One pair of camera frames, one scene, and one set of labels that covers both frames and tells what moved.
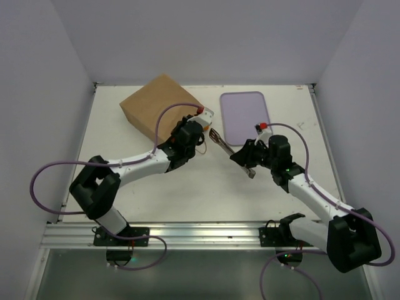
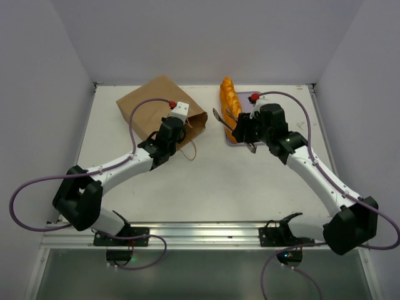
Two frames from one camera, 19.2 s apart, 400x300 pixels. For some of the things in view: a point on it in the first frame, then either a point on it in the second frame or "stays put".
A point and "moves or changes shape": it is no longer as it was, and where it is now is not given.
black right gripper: (249, 153) to (242, 129)
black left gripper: (175, 132) to (179, 141)
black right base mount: (281, 236) stays put
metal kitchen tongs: (215, 138) to (251, 147)
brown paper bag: (143, 107) moves or changes shape
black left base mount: (119, 252) stays put
